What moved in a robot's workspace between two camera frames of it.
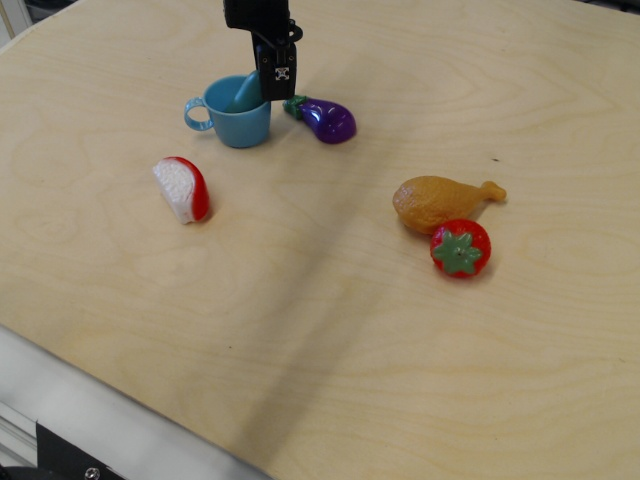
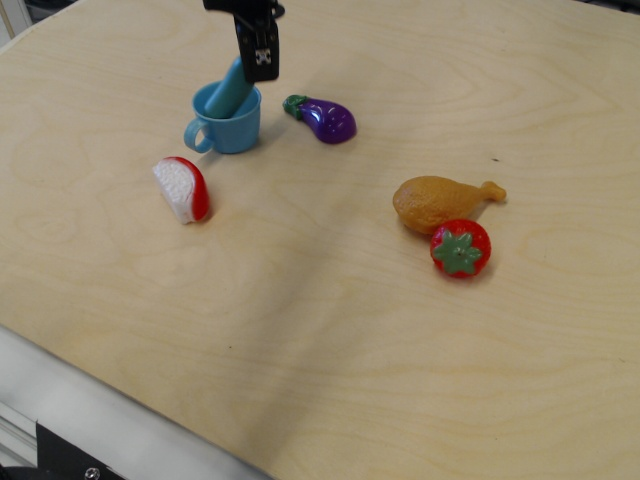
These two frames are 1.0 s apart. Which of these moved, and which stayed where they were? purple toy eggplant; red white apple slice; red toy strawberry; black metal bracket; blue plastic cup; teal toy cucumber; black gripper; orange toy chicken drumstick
Moved: teal toy cucumber; black gripper; blue plastic cup
Stayed: red toy strawberry; orange toy chicken drumstick; black metal bracket; red white apple slice; purple toy eggplant
